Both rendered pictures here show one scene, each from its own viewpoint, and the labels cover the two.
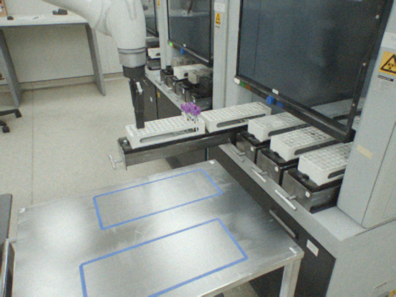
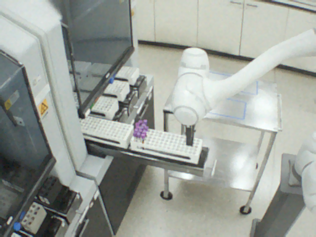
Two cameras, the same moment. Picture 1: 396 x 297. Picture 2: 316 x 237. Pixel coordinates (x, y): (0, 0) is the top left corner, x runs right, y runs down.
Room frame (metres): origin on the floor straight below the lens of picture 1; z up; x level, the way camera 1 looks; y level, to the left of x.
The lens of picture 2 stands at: (1.81, 0.76, 1.83)
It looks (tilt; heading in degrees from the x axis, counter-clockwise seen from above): 41 degrees down; 223
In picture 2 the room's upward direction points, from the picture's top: 2 degrees counter-clockwise
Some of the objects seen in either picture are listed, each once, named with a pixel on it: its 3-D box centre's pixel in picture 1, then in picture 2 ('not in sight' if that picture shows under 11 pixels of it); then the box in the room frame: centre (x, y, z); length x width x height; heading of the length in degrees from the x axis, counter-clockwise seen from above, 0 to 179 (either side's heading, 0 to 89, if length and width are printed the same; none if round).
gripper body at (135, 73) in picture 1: (135, 77); not in sight; (1.06, 0.23, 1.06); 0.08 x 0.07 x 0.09; 25
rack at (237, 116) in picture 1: (236, 117); (100, 131); (1.23, -0.15, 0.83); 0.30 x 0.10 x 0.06; 115
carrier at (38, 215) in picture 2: (193, 77); (36, 219); (1.76, 0.04, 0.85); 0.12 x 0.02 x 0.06; 25
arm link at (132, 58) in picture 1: (132, 55); not in sight; (1.06, 0.23, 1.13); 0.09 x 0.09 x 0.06
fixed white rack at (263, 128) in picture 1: (284, 125); (89, 105); (1.15, -0.34, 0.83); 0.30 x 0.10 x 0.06; 115
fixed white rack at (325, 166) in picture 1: (344, 161); (112, 74); (0.88, -0.47, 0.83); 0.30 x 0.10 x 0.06; 115
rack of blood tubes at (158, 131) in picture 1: (166, 131); (166, 145); (1.10, 0.14, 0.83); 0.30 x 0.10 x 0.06; 115
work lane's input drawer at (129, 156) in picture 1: (197, 136); (137, 147); (1.16, 0.01, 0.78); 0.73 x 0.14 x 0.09; 115
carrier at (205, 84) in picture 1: (205, 85); (52, 191); (1.62, -0.02, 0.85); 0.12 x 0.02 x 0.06; 25
